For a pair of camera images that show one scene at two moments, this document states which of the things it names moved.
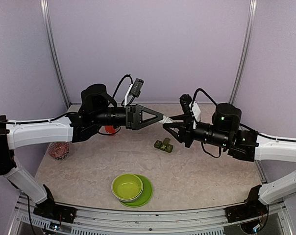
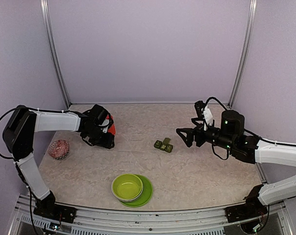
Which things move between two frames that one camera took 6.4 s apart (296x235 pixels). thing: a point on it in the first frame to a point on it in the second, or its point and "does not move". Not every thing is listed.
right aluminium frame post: (246, 52) does not move
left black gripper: (134, 117) to (106, 143)
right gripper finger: (186, 117) to (185, 132)
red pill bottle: (110, 129) does not move
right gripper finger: (176, 126) to (187, 136)
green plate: (146, 197) does not move
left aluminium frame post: (47, 18) does not move
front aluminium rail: (277, 220) does not move
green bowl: (127, 187) does not move
